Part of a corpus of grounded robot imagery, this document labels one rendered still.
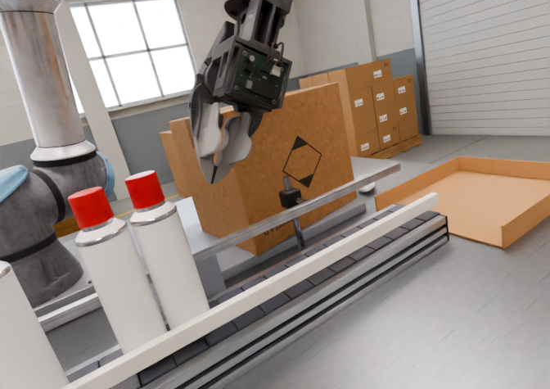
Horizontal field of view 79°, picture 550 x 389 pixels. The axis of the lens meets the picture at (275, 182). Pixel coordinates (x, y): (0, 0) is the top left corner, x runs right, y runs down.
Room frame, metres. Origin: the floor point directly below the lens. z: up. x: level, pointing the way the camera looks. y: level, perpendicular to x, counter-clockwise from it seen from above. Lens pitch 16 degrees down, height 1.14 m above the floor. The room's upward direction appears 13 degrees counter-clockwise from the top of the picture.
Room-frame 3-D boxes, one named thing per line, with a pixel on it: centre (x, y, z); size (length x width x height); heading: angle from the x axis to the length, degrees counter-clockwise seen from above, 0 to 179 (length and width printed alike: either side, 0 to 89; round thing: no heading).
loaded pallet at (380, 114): (4.26, -1.26, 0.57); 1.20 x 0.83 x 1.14; 119
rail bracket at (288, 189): (0.53, -0.03, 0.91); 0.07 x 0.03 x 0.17; 27
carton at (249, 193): (0.75, 0.01, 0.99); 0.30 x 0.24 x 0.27; 125
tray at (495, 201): (0.63, -0.39, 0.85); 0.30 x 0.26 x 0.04; 117
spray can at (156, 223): (0.36, 0.14, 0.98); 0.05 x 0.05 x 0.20
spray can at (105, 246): (0.34, 0.19, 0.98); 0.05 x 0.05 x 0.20
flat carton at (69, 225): (4.22, 2.52, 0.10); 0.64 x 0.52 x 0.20; 114
